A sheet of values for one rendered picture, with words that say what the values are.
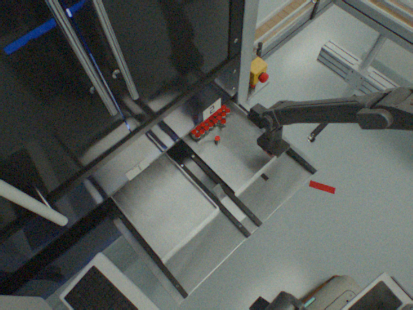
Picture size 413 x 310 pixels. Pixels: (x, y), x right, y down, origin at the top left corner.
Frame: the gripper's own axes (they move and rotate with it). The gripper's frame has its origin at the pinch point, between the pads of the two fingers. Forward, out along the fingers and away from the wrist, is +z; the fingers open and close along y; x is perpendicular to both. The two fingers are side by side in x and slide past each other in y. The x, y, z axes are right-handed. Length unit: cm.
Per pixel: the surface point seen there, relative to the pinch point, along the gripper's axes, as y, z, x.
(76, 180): 20, -33, 57
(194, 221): 2.1, 2.8, 37.2
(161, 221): 9.7, 1.6, 46.1
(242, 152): 9.6, 1.6, 6.2
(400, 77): 12, 81, -142
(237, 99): 24.9, -6.3, -6.3
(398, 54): 20, 67, -143
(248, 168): 3.5, 2.6, 8.9
